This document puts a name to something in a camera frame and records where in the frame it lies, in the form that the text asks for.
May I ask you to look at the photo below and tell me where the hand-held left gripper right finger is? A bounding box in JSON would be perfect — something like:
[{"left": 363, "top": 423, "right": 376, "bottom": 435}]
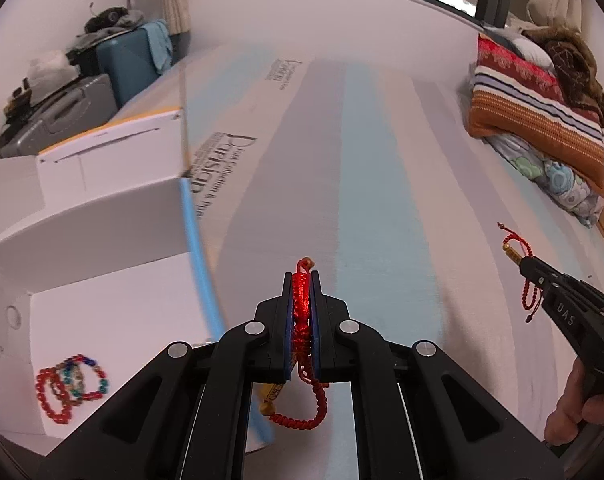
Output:
[{"left": 309, "top": 270, "right": 567, "bottom": 480}]

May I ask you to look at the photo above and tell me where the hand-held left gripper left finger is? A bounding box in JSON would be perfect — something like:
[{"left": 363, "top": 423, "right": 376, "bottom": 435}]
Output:
[{"left": 36, "top": 271, "right": 303, "bottom": 480}]

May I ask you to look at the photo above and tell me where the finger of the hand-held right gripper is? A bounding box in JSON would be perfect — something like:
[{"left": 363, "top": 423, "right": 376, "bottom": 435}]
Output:
[{"left": 517, "top": 256, "right": 604, "bottom": 343}]

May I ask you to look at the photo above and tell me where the red cord bracelet gold tube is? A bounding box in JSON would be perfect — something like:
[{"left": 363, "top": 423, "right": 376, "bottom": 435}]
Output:
[
  {"left": 498, "top": 221, "right": 540, "bottom": 322},
  {"left": 258, "top": 257, "right": 331, "bottom": 431}
]

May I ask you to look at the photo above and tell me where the multicolour glass bead bracelet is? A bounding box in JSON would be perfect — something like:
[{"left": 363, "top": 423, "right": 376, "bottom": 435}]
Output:
[{"left": 56, "top": 354, "right": 109, "bottom": 403}]

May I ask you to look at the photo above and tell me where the white cardboard box blue print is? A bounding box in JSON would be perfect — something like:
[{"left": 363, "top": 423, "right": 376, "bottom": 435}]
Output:
[{"left": 0, "top": 67, "right": 279, "bottom": 461}]

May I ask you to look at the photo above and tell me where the red bead bracelet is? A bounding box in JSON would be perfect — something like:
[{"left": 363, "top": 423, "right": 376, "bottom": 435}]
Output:
[{"left": 36, "top": 366, "right": 77, "bottom": 425}]

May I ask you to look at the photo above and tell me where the person's right hand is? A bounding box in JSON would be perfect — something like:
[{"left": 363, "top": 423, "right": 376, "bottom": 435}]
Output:
[{"left": 543, "top": 357, "right": 604, "bottom": 447}]

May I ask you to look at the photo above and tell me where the floral pillow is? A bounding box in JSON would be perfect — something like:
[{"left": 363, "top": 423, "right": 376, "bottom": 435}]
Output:
[{"left": 483, "top": 134, "right": 604, "bottom": 229}]

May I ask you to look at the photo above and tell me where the striped pillow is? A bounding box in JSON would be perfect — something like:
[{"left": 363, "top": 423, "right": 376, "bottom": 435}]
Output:
[{"left": 468, "top": 32, "right": 604, "bottom": 197}]

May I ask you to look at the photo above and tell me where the brown blanket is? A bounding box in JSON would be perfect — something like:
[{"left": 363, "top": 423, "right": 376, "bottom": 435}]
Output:
[{"left": 521, "top": 25, "right": 604, "bottom": 127}]

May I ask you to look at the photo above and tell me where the white pillow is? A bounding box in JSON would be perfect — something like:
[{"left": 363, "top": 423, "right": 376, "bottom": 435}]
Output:
[{"left": 497, "top": 26, "right": 557, "bottom": 72}]

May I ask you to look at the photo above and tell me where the grey suitcase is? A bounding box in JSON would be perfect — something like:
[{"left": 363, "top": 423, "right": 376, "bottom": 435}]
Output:
[{"left": 0, "top": 73, "right": 118, "bottom": 159}]

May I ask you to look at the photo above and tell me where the blue suitcase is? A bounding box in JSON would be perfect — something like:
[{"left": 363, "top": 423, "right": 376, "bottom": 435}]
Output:
[{"left": 94, "top": 22, "right": 173, "bottom": 109}]

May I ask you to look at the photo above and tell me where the light blue cloth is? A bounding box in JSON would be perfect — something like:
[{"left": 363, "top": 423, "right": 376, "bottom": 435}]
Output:
[{"left": 142, "top": 20, "right": 175, "bottom": 72}]

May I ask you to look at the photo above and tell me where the dark clutter pile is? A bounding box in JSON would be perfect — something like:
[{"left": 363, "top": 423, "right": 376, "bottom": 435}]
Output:
[{"left": 76, "top": 5, "right": 143, "bottom": 47}]

